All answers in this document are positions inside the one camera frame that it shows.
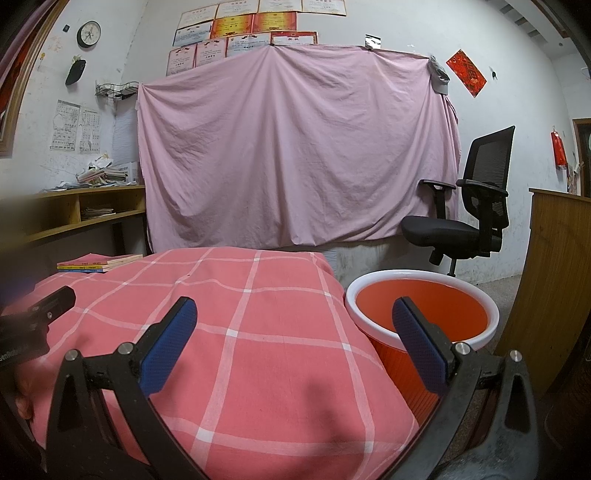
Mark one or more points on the papers in shelf cubby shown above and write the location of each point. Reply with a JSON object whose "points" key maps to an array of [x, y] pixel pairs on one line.
{"points": [[97, 213]]}

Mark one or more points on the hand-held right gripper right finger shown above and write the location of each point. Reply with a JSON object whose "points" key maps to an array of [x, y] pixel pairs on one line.
{"points": [[418, 344]]}

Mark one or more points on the black mesh office chair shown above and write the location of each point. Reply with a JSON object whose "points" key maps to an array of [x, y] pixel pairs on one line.
{"points": [[443, 230]]}

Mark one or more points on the pink hanging bed sheet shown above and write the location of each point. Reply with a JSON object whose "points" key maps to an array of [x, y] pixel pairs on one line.
{"points": [[295, 152]]}

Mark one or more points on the white cardboard box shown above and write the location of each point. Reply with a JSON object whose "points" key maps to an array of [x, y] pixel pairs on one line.
{"points": [[128, 171]]}

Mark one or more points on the wooden picture frame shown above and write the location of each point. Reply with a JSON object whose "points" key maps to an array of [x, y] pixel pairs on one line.
{"points": [[27, 60]]}

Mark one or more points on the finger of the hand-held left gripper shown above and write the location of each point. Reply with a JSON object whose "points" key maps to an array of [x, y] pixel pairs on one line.
{"points": [[51, 302], [18, 288]]}

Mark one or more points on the pile of books and papers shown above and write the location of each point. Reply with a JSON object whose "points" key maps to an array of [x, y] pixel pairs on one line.
{"points": [[94, 176]]}

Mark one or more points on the wall of award certificates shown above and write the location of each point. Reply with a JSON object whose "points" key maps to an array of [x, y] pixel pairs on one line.
{"points": [[249, 25]]}

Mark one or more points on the red hanging ornament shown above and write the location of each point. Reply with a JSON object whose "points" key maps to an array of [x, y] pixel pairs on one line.
{"points": [[559, 150]]}

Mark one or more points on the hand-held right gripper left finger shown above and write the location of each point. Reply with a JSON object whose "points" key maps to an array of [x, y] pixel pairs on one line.
{"points": [[171, 344]]}

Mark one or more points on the white wall sheet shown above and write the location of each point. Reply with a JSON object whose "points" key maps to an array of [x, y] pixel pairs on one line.
{"points": [[125, 138]]}

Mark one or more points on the wooden shelf desk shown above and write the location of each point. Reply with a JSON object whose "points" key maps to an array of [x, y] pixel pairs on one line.
{"points": [[69, 196]]}

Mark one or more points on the wooden cabinet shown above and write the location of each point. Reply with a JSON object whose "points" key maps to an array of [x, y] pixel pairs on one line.
{"points": [[549, 277]]}

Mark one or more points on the grey cloth wad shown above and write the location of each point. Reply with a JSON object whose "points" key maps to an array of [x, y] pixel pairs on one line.
{"points": [[439, 74]]}

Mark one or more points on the pink checked tablecloth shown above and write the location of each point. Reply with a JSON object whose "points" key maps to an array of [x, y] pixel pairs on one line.
{"points": [[277, 369]]}

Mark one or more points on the orange bin with white rim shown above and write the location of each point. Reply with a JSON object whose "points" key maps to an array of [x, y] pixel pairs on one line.
{"points": [[425, 309]]}

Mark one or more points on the red paper wall decoration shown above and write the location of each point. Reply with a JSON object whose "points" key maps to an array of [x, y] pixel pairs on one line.
{"points": [[466, 73]]}

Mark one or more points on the round wall clock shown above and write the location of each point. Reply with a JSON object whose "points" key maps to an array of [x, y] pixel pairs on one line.
{"points": [[88, 34]]}

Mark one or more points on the printed wall chart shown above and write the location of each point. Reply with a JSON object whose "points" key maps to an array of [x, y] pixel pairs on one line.
{"points": [[64, 124], [90, 131]]}

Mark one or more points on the small black white card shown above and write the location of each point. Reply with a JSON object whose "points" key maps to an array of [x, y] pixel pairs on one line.
{"points": [[372, 41]]}

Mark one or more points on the pink paperback book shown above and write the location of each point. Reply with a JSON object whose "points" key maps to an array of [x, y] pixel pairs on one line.
{"points": [[97, 260]]}

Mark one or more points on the person's left hand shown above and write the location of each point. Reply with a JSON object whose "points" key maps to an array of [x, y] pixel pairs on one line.
{"points": [[23, 406]]}

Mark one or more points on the thin yellow-edged book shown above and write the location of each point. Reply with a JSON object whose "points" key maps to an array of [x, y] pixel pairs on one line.
{"points": [[81, 269]]}

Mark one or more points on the black hanging pouch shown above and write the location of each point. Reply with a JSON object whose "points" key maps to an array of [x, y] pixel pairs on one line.
{"points": [[75, 73]]}

